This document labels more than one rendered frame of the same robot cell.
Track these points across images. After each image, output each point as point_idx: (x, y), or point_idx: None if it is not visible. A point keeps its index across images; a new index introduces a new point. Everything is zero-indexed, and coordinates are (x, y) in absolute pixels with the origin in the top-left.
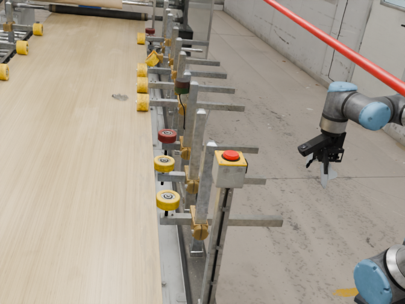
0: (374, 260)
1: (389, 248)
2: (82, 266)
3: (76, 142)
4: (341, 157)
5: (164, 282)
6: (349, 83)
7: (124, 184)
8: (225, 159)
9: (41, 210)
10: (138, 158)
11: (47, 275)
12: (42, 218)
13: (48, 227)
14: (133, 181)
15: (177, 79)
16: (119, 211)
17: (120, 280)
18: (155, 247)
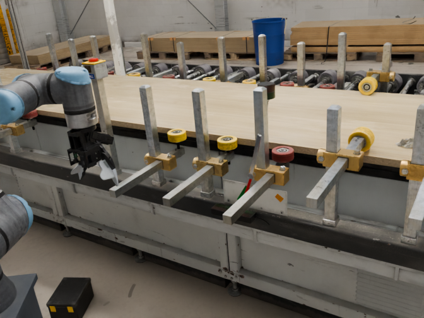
0: (13, 199)
1: (0, 192)
2: None
3: (289, 117)
4: (70, 158)
5: None
6: (67, 70)
7: (208, 123)
8: None
9: (207, 105)
10: (241, 132)
11: (156, 104)
12: None
13: (189, 105)
14: (209, 126)
15: (267, 81)
16: (181, 119)
17: (130, 114)
18: (138, 122)
